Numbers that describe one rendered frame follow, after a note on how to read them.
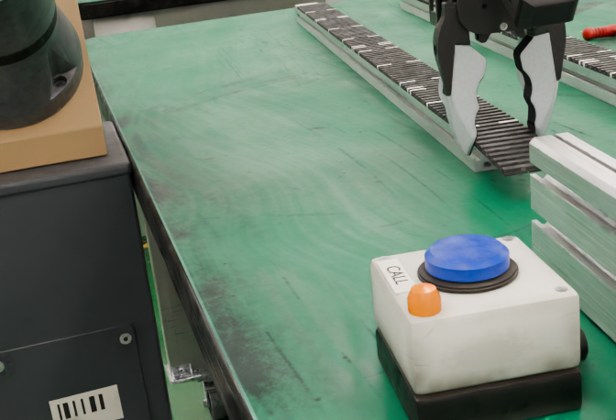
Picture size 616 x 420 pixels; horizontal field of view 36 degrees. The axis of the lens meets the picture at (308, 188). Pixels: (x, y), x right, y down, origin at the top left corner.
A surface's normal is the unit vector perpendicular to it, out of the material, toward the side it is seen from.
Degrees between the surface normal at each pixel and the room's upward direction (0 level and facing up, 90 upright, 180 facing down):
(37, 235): 90
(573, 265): 90
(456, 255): 3
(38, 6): 120
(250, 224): 0
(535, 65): 90
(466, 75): 90
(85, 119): 46
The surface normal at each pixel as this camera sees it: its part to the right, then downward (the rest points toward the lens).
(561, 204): -0.98, 0.15
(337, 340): -0.11, -0.94
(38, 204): 0.29, 0.28
